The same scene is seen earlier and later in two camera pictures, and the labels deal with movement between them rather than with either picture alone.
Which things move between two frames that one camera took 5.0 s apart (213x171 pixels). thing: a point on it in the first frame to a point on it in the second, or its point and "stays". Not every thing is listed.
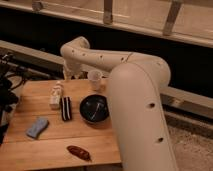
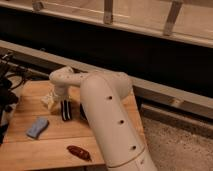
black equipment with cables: [12, 77] stays
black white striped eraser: [66, 108] stays
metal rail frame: [185, 20] stays
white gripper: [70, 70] to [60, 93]
